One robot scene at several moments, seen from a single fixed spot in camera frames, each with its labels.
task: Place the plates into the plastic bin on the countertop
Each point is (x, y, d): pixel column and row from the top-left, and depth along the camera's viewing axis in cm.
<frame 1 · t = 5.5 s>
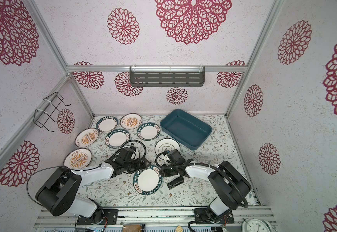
left hand: (145, 168, 89), fingers open
right hand: (158, 171, 86), fingers closed
teal plastic bin: (186, 128, 119), on the table
green rim plate front: (147, 181, 90), on the table
white plate cloud motif right: (166, 145, 103), on the table
green rim plate middle right: (148, 131, 113), on the table
green rim plate middle left: (116, 138, 108), on the table
orange sunburst plate back: (131, 121, 119), on the table
green red rim plate: (106, 123, 116), point 2 cm above the table
orange sunburst plate left: (86, 137, 108), on the table
orange sunburst plate front left: (77, 159, 97), on the table
black stapler: (175, 182, 83), point 4 cm above the table

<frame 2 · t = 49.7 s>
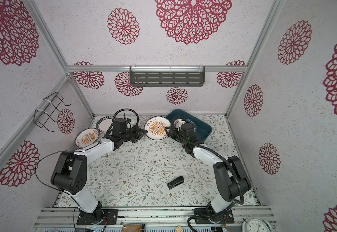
left hand: (147, 132, 89), fingers closed
right hand: (166, 127, 87), fingers open
orange sunburst plate back: (155, 127, 93), point 17 cm above the table
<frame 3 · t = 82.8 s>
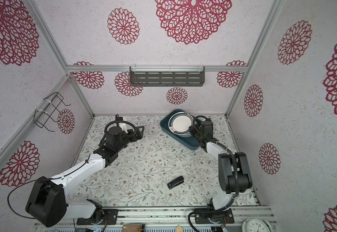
left hand: (138, 130, 83), fingers open
right hand: (188, 124, 93), fingers closed
green red rim plate: (179, 123, 101), point 13 cm above the table
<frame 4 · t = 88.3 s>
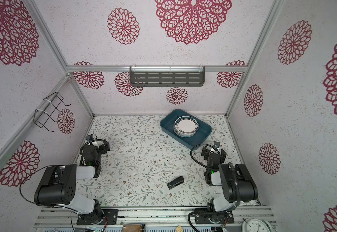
left hand: (97, 144, 93), fingers open
right hand: (215, 145, 90), fingers open
green red rim plate: (186, 126, 109), point 6 cm above the table
